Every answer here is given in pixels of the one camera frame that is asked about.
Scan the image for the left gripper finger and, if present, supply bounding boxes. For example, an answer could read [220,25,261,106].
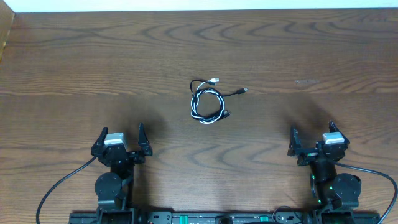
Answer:
[92,127,108,151]
[138,123,150,148]

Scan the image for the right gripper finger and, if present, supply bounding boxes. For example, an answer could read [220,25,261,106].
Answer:
[328,120,340,133]
[289,126,302,150]

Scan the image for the white USB cable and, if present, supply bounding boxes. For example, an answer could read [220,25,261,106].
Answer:
[190,78,225,124]

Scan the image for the black USB cable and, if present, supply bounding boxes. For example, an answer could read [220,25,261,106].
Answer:
[189,79,249,123]

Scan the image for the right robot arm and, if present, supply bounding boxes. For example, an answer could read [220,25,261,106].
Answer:
[287,121,361,223]

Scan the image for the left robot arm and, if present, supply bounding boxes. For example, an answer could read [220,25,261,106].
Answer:
[91,123,153,223]

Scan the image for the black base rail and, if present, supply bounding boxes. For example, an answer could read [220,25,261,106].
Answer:
[68,209,379,224]

